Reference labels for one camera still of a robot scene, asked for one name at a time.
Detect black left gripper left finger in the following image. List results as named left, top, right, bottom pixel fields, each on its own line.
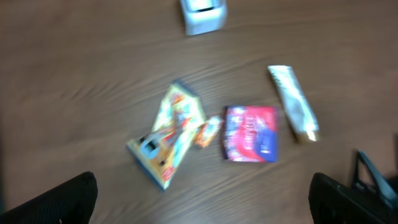
left=1, top=171, right=98, bottom=224

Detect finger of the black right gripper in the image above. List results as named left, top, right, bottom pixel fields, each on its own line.
left=351, top=151, right=397, bottom=208

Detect red purple Carefree pad pack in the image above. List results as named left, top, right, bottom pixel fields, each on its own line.
left=223, top=105, right=278, bottom=163

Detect small orange white box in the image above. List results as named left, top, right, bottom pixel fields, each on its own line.
left=194, top=116, right=223, bottom=148

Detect white barcode scanner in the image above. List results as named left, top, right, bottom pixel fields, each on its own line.
left=180, top=0, right=228, bottom=36

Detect yellow snack bag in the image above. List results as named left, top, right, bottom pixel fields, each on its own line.
left=126, top=80, right=206, bottom=191

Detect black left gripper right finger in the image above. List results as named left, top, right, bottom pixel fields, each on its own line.
left=308, top=172, right=397, bottom=224

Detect white tube with gold cap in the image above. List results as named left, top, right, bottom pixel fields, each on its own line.
left=267, top=65, right=319, bottom=142

